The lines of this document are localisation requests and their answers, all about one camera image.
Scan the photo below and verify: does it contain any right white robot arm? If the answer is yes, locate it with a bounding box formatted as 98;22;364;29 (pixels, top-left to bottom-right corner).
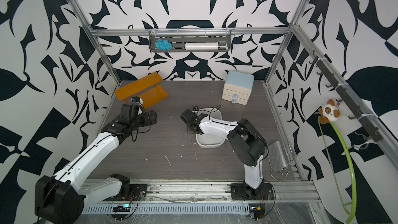
180;110;275;201

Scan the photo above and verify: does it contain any right controller board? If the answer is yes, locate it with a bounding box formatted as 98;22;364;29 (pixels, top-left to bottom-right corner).
249;205;265;220

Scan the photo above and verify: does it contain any silver quilted pouch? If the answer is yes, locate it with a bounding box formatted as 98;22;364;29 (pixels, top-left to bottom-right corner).
268;141;288;172

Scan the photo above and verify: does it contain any controller board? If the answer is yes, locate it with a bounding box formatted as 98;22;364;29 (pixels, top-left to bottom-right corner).
249;205;265;220
112;204;132;213

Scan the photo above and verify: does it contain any green hose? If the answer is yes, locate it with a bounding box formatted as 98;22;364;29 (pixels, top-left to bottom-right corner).
317;116;358;224

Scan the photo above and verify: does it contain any teal scrubber ball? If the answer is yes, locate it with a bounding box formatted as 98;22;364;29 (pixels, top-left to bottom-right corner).
155;39;173;50

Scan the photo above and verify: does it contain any left controller board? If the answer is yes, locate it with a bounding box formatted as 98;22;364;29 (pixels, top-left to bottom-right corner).
112;204;132;213

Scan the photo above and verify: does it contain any grey wall rack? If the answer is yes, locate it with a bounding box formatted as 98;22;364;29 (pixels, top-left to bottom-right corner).
149;30;233;53

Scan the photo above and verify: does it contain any orange two-tier shelf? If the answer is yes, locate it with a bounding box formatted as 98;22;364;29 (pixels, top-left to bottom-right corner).
115;73;169;109

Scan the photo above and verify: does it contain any plush panda toy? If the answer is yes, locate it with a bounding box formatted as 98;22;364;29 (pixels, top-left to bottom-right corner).
318;99;341;124

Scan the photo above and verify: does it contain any white roll in rack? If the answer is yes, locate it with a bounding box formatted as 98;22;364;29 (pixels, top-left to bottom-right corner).
184;42;229;50

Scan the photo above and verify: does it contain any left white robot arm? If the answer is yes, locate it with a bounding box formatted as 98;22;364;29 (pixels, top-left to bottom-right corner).
35;102;158;224

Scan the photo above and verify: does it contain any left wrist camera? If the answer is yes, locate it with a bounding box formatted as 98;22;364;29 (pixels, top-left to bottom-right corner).
131;96;143;105

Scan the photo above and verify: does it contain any black hook rail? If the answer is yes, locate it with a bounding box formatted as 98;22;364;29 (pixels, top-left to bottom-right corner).
311;50;390;143

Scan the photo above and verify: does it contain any blue cream drawer box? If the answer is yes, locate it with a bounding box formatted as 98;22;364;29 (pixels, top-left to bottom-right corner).
222;71;255;105

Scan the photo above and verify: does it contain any white plastic storage tray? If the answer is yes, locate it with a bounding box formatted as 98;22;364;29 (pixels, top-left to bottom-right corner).
195;108;225;149

